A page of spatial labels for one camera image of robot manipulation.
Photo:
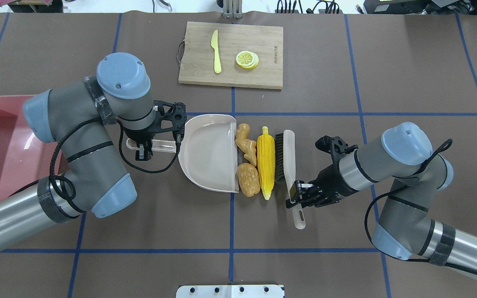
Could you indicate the pink plastic bin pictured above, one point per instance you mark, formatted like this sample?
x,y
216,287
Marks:
x,y
23,157

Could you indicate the yellow toy corn cob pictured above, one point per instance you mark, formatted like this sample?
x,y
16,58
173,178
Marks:
x,y
266,162

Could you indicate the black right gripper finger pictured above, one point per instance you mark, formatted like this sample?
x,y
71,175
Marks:
x,y
299,188
303,202

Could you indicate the metal camera stand post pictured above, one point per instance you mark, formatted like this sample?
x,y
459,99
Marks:
x,y
232,9

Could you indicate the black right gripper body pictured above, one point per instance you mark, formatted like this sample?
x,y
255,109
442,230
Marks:
x,y
330,190

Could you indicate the yellow plastic knife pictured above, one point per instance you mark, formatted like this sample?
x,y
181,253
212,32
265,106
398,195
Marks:
x,y
215,46

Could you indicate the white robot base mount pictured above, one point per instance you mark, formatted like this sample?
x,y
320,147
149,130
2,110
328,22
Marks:
x,y
231,291

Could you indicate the bamboo cutting board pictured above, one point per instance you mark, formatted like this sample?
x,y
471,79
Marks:
x,y
197,61

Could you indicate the beige hand brush black bristles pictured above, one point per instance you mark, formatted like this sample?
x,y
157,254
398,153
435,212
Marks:
x,y
285,154

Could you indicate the tan toy ginger root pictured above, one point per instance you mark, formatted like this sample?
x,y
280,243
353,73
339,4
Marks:
x,y
247,146

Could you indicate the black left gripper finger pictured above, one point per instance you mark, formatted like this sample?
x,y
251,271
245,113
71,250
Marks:
x,y
148,150
140,152

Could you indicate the brown toy potato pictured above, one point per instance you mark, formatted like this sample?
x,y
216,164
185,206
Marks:
x,y
249,181

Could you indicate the yellow toy lemon slices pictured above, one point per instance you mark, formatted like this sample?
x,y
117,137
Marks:
x,y
247,59

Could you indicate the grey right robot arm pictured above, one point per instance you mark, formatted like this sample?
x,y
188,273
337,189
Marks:
x,y
396,222

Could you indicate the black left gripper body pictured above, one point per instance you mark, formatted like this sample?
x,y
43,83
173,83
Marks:
x,y
136,135

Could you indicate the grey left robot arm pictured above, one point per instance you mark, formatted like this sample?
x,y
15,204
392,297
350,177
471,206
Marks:
x,y
88,120

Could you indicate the beige plastic dustpan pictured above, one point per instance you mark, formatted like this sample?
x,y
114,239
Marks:
x,y
208,154

